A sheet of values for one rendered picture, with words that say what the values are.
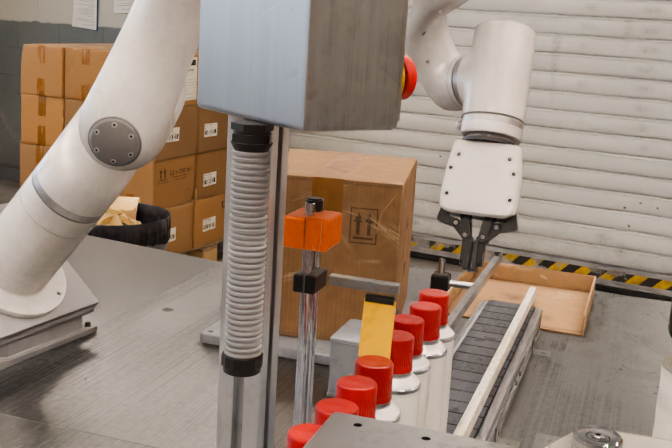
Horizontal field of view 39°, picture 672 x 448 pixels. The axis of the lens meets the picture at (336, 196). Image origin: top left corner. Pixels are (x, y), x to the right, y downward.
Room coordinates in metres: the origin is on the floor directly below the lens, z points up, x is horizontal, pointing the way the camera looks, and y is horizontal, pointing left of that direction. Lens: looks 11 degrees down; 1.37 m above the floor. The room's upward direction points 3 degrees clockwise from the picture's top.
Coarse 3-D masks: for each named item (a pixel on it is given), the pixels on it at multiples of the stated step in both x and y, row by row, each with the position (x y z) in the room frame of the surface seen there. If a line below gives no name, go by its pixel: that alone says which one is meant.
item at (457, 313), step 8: (496, 256) 1.67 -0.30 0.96; (488, 264) 1.61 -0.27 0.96; (496, 264) 1.63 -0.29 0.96; (488, 272) 1.56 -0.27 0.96; (480, 280) 1.50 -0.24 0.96; (472, 288) 1.45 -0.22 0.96; (480, 288) 1.48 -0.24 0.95; (464, 296) 1.40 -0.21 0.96; (472, 296) 1.41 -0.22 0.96; (464, 304) 1.36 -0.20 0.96; (456, 312) 1.32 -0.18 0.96; (464, 312) 1.36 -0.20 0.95; (448, 320) 1.28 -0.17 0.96; (456, 320) 1.30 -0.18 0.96
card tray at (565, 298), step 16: (464, 272) 1.89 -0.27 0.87; (480, 272) 2.00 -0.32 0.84; (496, 272) 1.99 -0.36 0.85; (512, 272) 1.98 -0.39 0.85; (528, 272) 1.97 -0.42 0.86; (544, 272) 1.96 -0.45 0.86; (560, 272) 1.95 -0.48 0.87; (496, 288) 1.91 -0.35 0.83; (512, 288) 1.92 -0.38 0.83; (528, 288) 1.93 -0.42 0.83; (544, 288) 1.94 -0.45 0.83; (560, 288) 1.94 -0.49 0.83; (576, 288) 1.94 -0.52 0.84; (592, 288) 1.83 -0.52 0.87; (544, 304) 1.82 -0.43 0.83; (560, 304) 1.83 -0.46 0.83; (576, 304) 1.83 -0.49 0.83; (544, 320) 1.71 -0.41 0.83; (560, 320) 1.72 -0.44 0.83; (576, 320) 1.73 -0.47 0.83
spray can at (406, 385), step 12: (396, 336) 0.84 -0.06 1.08; (408, 336) 0.84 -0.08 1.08; (396, 348) 0.83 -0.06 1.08; (408, 348) 0.83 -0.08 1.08; (396, 360) 0.83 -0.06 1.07; (408, 360) 0.83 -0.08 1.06; (396, 372) 0.83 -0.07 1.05; (408, 372) 0.83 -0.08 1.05; (396, 384) 0.82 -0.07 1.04; (408, 384) 0.83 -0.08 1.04; (420, 384) 0.84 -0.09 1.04; (396, 396) 0.82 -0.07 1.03; (408, 396) 0.82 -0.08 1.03; (408, 408) 0.82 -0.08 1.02; (408, 420) 0.82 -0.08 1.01
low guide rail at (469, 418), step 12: (528, 300) 1.56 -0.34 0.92; (516, 324) 1.43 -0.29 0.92; (504, 336) 1.36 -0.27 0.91; (516, 336) 1.42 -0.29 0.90; (504, 348) 1.31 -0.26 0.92; (492, 360) 1.26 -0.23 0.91; (504, 360) 1.30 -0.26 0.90; (492, 372) 1.21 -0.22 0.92; (480, 384) 1.16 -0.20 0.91; (492, 384) 1.20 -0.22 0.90; (480, 396) 1.12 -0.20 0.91; (468, 408) 1.08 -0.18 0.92; (480, 408) 1.12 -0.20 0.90; (468, 420) 1.05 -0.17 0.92; (456, 432) 1.01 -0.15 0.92; (468, 432) 1.04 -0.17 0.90
